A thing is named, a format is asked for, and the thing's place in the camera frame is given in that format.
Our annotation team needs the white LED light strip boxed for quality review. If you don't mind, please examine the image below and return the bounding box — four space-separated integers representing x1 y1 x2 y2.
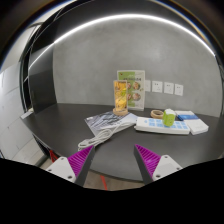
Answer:
29 13 217 70

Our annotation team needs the white wall socket right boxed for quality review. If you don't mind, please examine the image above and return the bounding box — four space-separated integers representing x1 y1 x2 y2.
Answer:
175 84 184 96

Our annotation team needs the blue and white box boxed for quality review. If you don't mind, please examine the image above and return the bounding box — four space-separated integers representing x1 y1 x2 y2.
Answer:
176 111 197 121

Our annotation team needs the roll of brown tape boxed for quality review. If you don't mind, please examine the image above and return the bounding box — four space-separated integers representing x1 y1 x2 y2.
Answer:
150 110 163 119

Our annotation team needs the white power strip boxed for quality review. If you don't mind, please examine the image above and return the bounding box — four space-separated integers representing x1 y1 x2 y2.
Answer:
135 117 190 135

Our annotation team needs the black wall panel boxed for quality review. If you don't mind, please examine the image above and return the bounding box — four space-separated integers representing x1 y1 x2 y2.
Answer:
28 44 57 113

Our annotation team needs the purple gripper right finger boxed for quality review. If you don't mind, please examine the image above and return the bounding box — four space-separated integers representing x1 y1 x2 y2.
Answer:
134 144 182 185

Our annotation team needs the green acrylic sign stand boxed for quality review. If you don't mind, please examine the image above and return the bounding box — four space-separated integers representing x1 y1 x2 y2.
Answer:
117 70 145 111

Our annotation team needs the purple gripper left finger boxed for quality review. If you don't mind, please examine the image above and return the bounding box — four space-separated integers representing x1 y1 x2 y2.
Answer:
47 146 95 186

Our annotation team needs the white power cable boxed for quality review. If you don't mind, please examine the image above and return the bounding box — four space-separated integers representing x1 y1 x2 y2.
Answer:
77 121 138 152

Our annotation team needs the white flat box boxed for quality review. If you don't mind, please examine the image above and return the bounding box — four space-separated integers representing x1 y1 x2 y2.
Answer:
185 119 209 135

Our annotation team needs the grey printed magazine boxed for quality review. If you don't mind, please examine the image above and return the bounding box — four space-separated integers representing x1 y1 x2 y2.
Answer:
85 111 137 135

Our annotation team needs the white wall socket left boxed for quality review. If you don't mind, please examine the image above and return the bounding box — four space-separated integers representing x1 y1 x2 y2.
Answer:
145 80 151 92

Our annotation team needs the green charger plug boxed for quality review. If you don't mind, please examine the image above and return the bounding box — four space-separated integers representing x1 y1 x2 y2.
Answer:
162 109 176 127

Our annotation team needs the white wall socket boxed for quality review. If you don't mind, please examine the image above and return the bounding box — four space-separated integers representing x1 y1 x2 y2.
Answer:
175 84 184 96
164 82 174 94
145 80 151 92
152 81 163 93

